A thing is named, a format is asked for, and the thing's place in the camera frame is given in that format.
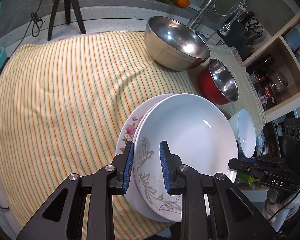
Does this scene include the white ceramic bowl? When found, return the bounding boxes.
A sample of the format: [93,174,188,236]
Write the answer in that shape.
[229,109,256,158]

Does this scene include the black red seasoning box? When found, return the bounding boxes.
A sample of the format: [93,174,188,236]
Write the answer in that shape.
[257,85,277,111]

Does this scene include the dark sauce bottle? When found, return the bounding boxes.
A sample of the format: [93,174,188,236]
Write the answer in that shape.
[246,54,275,79]

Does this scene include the white plate pink flowers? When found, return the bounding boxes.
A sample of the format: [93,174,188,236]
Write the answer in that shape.
[115,93,211,218]

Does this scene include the large steel bowl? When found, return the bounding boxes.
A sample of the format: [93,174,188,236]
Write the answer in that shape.
[144,16,210,72]

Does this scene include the blue bottle on shelf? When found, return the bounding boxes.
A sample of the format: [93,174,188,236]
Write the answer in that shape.
[283,23,300,52]

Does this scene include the black cable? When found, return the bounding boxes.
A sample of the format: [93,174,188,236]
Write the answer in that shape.
[12,0,50,55]

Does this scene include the chrome kitchen faucet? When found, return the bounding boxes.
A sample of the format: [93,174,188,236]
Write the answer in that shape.
[186,0,248,37]

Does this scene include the orange fruit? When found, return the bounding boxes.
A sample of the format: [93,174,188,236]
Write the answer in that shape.
[173,0,190,8]

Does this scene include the black scissors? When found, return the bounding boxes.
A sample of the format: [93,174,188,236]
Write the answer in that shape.
[245,18,264,42]

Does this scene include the black knife block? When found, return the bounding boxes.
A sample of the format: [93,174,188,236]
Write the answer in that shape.
[217,21,252,61]

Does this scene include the glass jar on shelf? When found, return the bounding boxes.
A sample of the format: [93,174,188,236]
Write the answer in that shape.
[268,71,288,97]

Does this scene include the green striped cloth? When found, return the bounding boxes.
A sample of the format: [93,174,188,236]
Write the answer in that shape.
[208,44,266,135]

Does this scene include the wooden shelf unit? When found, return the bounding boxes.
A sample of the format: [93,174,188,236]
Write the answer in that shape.
[243,11,300,122]

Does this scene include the small red steel bowl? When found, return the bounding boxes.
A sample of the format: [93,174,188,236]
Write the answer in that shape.
[198,59,239,105]

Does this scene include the yellow striped cloth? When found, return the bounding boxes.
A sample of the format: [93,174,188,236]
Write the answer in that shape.
[0,31,199,226]

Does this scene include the white plate grey leaf pattern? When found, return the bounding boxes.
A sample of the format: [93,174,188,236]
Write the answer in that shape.
[133,94,238,222]

